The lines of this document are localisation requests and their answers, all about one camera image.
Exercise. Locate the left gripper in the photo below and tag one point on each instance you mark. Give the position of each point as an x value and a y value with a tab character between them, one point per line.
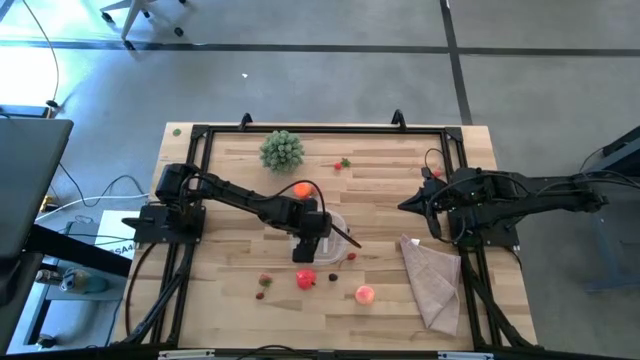
315	225

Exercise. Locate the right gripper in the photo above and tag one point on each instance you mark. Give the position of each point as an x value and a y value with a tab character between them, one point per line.
441	200

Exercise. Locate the clear plastic tupperware container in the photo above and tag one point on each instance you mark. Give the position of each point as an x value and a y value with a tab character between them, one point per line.
337	250

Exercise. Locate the red toy cherry with stem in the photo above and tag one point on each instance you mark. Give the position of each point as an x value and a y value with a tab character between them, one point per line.
352	256

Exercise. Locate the toy blackberry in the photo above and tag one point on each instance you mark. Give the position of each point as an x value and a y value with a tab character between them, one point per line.
333	277

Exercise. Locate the red toy apple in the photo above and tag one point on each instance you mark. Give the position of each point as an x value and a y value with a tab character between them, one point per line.
306	280

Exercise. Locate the pink-orange toy peach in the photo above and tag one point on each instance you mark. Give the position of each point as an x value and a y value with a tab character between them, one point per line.
364	295

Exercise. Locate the orange toy tangerine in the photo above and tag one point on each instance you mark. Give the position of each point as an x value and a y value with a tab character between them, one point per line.
301	190

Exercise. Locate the small toy strawberry with leaf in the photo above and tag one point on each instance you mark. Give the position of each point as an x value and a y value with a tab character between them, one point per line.
338	166

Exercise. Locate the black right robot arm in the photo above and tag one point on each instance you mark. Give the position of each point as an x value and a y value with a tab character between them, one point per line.
540	192

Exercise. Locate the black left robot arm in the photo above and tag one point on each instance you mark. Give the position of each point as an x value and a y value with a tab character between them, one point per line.
235	192

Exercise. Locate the beige folded cloth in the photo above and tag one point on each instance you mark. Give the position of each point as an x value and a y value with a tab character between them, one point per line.
432	285

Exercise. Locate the green spiky artificial plant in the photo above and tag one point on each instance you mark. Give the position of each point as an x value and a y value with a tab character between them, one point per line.
282	151

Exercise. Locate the white paper label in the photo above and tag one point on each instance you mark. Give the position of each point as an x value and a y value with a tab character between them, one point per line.
111	227

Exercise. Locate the black desk beam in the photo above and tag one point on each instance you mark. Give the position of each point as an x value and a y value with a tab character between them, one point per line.
85	252

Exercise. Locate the teal bottle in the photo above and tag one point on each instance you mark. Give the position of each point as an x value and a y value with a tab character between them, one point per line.
87	284

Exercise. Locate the office chair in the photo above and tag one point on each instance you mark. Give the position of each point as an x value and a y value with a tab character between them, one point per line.
134	15

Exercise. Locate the grey desk top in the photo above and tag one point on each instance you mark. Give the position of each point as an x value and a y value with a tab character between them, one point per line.
30	180

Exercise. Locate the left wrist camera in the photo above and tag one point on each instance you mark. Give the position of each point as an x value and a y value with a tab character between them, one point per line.
304	250

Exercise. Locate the black frame bracket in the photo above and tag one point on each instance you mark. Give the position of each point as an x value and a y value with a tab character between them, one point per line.
245	122
398	120

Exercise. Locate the black aluminium table frame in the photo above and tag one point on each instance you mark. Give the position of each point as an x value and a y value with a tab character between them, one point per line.
350	129

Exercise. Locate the silver edge bracket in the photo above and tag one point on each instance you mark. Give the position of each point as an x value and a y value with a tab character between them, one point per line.
465	356
185	355

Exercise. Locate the blue-grey table frame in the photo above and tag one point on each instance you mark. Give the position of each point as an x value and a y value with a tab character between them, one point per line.
606	250

